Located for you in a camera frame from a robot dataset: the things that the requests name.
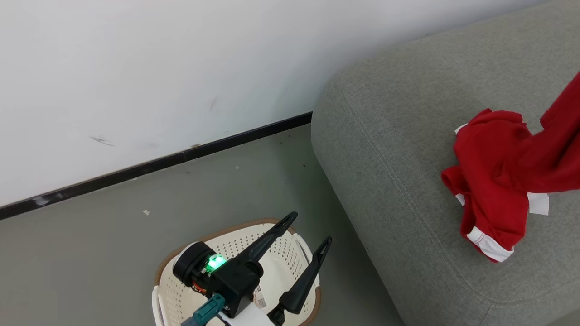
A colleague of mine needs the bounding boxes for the dark grey baseboard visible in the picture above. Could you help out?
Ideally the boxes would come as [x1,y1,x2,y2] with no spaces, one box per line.
[0,111,313,221]

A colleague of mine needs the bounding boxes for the cream perforated laundry basket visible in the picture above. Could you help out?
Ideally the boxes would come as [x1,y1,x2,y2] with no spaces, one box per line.
[152,218,322,326]

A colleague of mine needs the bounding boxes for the grey fabric sofa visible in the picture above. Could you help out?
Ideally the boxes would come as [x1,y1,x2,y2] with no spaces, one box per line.
[311,0,580,326]

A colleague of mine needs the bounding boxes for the red knit sweater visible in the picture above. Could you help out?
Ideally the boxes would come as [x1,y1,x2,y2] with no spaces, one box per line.
[517,72,580,193]

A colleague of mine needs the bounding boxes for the white printed paper label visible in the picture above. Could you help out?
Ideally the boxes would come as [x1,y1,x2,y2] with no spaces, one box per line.
[252,285,268,309]

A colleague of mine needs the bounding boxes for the teal camera cable connector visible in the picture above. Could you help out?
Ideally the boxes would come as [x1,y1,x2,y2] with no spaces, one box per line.
[181,293,226,326]

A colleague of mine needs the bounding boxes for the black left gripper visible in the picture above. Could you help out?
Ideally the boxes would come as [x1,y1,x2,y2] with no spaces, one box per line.
[172,212,332,326]

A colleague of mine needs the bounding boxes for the red shirt with white trim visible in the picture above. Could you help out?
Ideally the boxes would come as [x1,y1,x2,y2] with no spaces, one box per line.
[441,108,550,263]

